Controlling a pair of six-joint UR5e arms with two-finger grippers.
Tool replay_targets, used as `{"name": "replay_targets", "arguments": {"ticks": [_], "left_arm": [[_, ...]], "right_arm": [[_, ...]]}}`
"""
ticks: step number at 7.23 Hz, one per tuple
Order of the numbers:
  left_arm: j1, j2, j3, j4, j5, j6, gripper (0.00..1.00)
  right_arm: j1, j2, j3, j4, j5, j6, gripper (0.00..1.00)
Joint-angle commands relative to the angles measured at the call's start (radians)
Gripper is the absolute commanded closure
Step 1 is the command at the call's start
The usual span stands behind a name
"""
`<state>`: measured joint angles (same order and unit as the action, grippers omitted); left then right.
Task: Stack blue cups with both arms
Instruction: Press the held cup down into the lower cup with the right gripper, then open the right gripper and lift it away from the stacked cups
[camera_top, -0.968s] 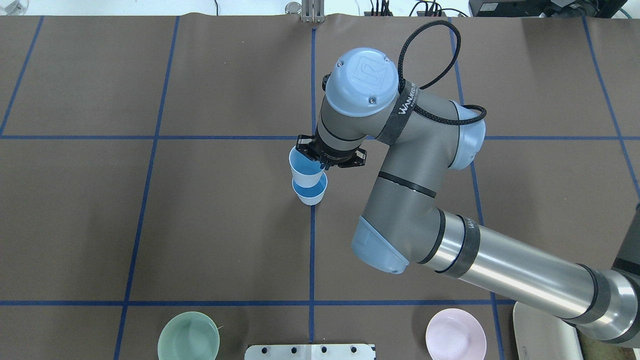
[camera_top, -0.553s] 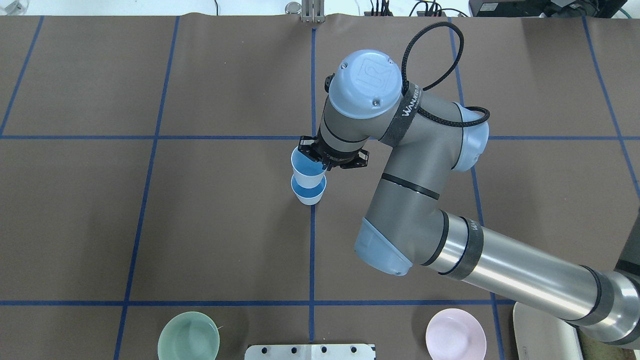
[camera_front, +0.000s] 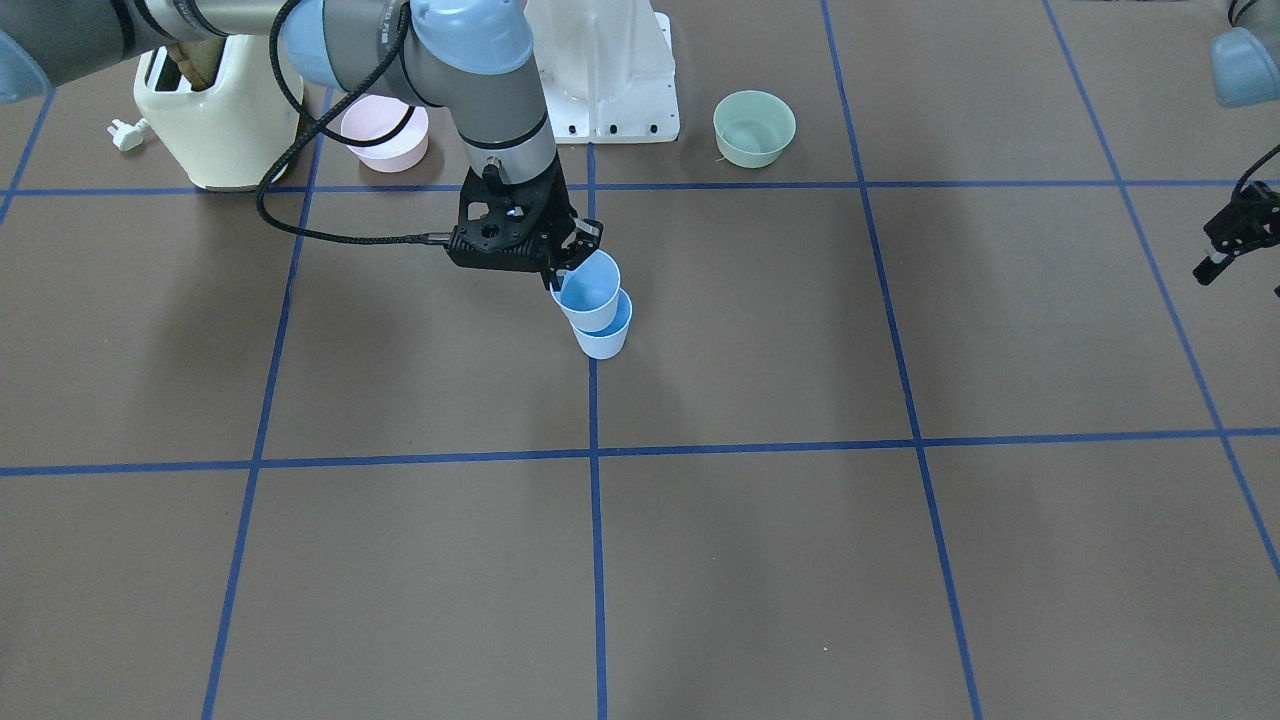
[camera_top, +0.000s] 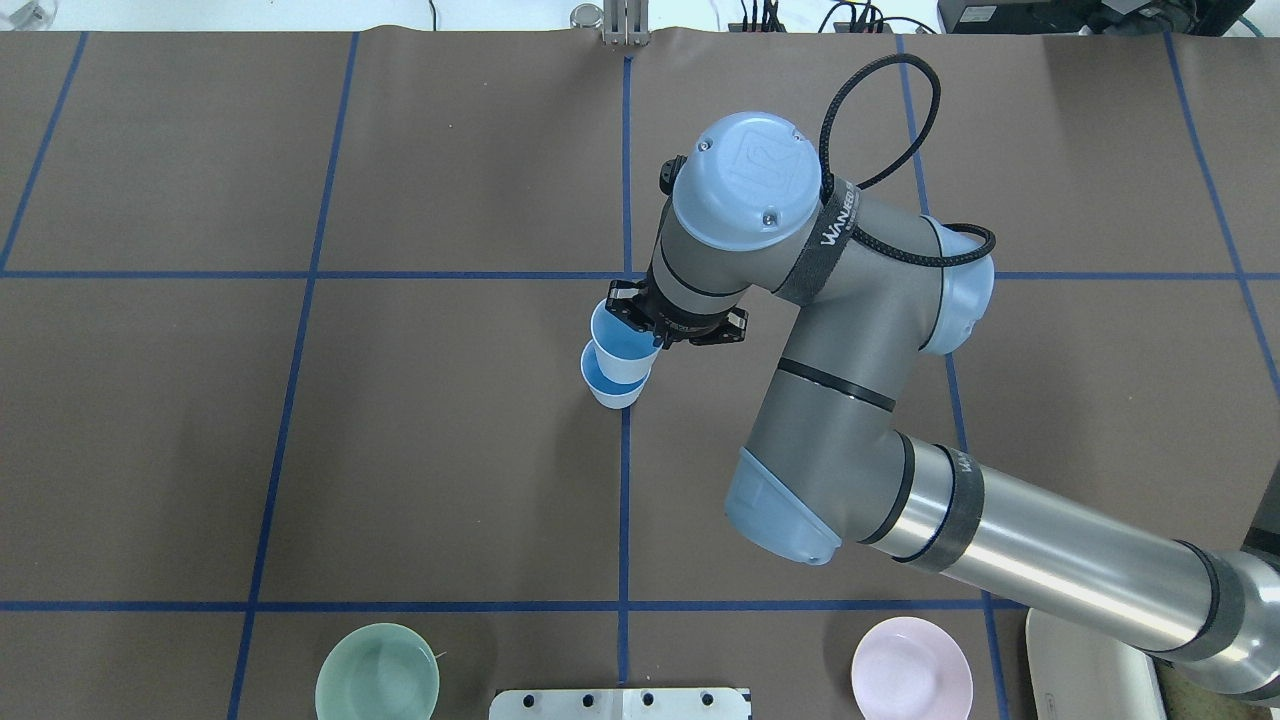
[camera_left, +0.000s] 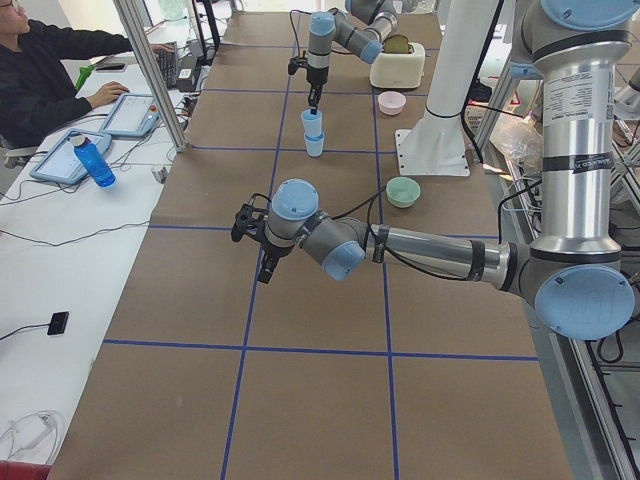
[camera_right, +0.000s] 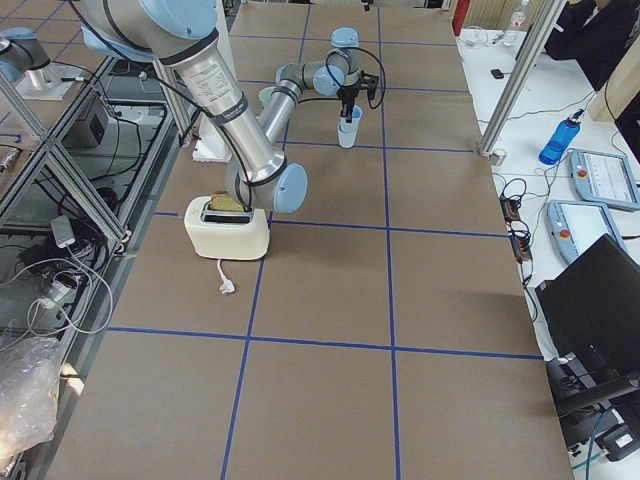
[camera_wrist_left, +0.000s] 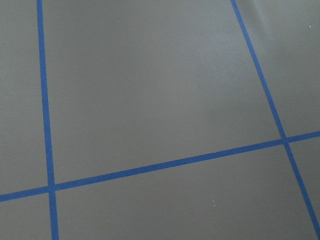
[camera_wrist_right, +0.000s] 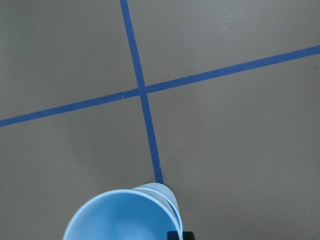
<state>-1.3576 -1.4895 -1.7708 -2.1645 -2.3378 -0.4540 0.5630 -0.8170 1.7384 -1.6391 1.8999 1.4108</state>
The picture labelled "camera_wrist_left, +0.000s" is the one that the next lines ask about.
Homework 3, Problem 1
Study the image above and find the blue tape line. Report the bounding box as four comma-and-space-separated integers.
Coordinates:
36, 0, 59, 240
0, 131, 320, 202
230, 0, 320, 238

